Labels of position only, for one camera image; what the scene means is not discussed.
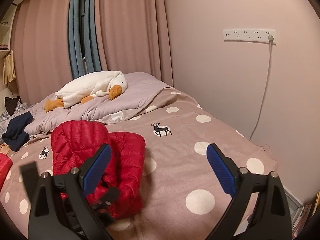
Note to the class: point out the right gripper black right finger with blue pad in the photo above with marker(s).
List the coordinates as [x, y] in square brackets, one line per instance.
[271, 216]

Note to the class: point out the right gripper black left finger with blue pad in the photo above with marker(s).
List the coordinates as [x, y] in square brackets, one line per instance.
[61, 210]

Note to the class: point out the red puffer jacket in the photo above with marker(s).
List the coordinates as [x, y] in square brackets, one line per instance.
[75, 141]

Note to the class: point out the navy blue garment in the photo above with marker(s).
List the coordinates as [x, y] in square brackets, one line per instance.
[15, 136]

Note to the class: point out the plaid shirt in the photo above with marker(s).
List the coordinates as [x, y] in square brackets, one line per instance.
[6, 117]

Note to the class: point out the black garment on pillow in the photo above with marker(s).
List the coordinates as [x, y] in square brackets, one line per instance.
[11, 104]

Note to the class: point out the polka dot bed sheet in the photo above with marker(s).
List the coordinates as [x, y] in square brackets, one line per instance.
[182, 197]

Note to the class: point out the striped hanging cloth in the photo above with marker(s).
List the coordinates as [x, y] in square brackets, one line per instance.
[9, 73]

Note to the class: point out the white goose plush toy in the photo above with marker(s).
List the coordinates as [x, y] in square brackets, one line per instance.
[85, 88]

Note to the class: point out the blue curtain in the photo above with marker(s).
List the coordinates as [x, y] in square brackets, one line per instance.
[82, 38]

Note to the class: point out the lilac duvet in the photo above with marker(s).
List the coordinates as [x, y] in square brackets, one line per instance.
[142, 89]

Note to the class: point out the pink curtain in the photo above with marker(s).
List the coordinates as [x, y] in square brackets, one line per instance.
[132, 36]

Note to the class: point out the white wall shelf unit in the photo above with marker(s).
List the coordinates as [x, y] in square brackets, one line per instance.
[6, 29]

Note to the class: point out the white wall power strip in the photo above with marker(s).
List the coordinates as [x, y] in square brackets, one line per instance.
[250, 35]

